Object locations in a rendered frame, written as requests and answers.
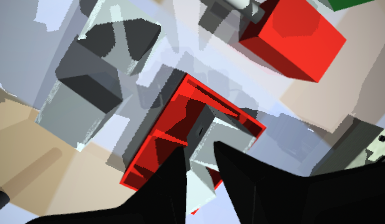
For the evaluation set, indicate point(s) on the red block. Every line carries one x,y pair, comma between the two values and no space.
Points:
291,36

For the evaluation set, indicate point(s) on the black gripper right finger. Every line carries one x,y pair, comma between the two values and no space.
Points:
263,194

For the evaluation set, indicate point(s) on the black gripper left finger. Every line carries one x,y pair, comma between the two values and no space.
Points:
161,200

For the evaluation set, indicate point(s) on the red tray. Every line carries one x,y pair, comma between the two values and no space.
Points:
174,123

